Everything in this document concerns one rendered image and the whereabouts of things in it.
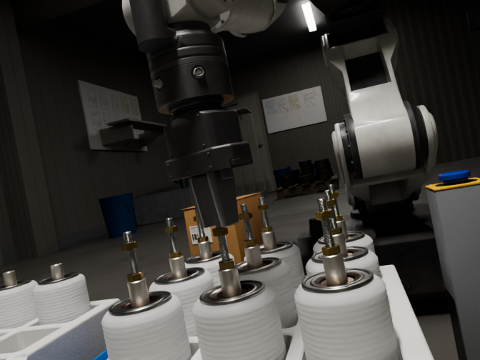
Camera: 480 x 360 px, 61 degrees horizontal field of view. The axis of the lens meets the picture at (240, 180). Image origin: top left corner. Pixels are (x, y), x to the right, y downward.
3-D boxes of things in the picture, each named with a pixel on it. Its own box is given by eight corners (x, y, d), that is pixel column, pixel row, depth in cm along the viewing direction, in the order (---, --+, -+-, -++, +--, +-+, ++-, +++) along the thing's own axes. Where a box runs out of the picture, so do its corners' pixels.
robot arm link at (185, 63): (276, 158, 45) (256, 52, 45) (208, 171, 38) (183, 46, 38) (208, 174, 54) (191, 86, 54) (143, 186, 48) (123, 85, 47)
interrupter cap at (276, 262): (287, 268, 54) (286, 263, 54) (232, 281, 53) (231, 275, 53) (276, 258, 62) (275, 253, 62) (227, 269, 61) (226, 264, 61)
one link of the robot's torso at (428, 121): (343, 176, 129) (326, 109, 86) (410, 164, 124) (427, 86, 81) (352, 224, 124) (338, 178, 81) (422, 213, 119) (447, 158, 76)
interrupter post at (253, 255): (265, 268, 57) (261, 245, 57) (248, 272, 56) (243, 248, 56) (262, 265, 59) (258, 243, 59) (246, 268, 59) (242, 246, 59)
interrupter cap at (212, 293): (231, 311, 41) (230, 304, 41) (186, 305, 46) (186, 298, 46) (278, 287, 46) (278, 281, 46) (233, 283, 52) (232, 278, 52)
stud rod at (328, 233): (338, 269, 42) (324, 198, 42) (328, 270, 43) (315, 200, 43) (340, 266, 43) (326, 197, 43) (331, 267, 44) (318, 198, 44)
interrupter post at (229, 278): (232, 300, 45) (226, 271, 45) (218, 298, 46) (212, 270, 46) (247, 293, 46) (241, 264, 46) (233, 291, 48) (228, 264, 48)
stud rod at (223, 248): (228, 283, 46) (216, 217, 46) (223, 282, 46) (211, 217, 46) (236, 281, 46) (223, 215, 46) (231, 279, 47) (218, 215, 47)
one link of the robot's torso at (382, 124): (348, 194, 89) (325, 63, 118) (435, 179, 85) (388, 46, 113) (339, 150, 78) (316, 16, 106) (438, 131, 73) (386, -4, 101)
